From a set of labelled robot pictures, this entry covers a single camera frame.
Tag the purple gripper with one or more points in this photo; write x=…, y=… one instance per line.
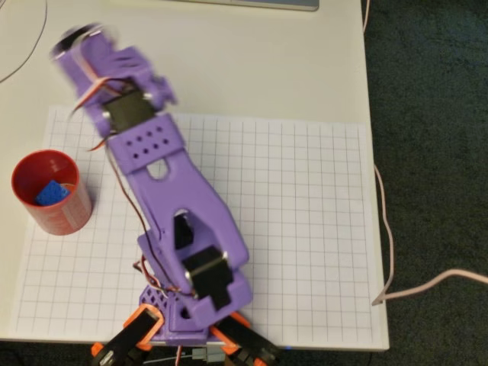
x=72, y=49

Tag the blue toy brick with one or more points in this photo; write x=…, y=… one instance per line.
x=53, y=194

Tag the purple robot arm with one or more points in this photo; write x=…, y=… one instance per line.
x=171, y=190

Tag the red cup with print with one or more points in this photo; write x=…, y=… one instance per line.
x=61, y=217

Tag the silver flat device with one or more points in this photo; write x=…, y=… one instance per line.
x=248, y=4

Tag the black and orange clamp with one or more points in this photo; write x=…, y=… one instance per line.
x=248, y=343
x=131, y=335

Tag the white grid paper sheet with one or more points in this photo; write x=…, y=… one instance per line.
x=305, y=228

